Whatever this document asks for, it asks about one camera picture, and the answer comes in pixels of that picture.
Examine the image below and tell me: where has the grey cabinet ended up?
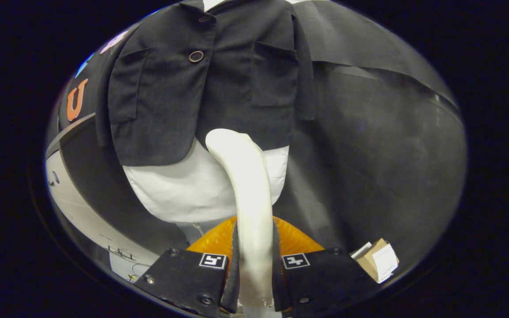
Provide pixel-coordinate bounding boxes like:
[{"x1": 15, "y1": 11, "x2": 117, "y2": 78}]
[{"x1": 45, "y1": 113, "x2": 189, "y2": 283}]

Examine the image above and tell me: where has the black backdrop cloth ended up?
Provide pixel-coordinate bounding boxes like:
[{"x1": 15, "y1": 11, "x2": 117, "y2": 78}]
[{"x1": 56, "y1": 0, "x2": 467, "y2": 265}]

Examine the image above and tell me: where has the black suit jacket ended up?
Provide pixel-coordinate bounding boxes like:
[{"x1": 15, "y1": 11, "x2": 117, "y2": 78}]
[{"x1": 95, "y1": 0, "x2": 319, "y2": 167}]

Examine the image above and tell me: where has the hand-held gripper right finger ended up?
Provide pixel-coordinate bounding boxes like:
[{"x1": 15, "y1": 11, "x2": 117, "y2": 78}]
[{"x1": 273, "y1": 216, "x2": 376, "y2": 315}]

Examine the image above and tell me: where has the small cardboard box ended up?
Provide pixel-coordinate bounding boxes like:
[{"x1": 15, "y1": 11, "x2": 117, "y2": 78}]
[{"x1": 356, "y1": 238, "x2": 400, "y2": 284}]

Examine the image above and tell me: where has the white mannequin torso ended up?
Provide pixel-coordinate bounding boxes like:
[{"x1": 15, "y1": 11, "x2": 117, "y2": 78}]
[{"x1": 123, "y1": 0, "x2": 290, "y2": 243}]

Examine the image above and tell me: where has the white garment steamer head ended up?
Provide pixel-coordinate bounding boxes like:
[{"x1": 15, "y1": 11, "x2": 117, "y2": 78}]
[{"x1": 205, "y1": 129, "x2": 277, "y2": 310}]

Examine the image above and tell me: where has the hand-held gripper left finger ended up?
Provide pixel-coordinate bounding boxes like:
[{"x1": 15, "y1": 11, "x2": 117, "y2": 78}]
[{"x1": 134, "y1": 216, "x2": 240, "y2": 318}]

